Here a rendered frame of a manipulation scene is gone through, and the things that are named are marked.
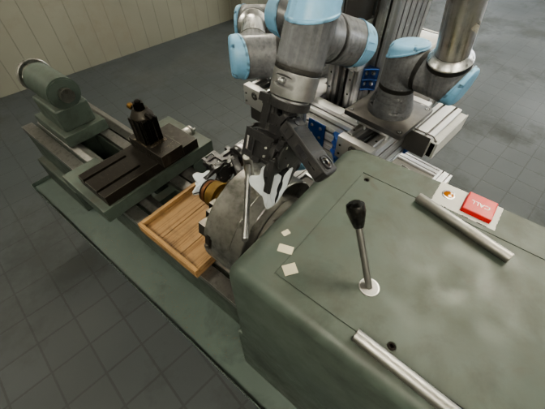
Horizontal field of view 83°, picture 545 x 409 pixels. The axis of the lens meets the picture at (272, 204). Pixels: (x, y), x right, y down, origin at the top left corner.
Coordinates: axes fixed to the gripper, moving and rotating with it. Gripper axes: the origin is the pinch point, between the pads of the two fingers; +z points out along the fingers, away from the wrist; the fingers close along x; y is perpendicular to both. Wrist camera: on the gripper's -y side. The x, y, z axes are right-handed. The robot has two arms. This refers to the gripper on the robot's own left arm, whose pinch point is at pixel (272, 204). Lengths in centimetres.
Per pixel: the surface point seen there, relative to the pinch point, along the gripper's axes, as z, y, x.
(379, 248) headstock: 2.4, -20.5, -9.8
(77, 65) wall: 77, 383, -145
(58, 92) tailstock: 18, 119, -13
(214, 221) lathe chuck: 14.1, 14.9, -1.4
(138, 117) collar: 11, 73, -19
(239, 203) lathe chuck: 8.0, 11.2, -4.8
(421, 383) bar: 7.2, -35.3, 8.2
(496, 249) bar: -3.8, -37.9, -20.6
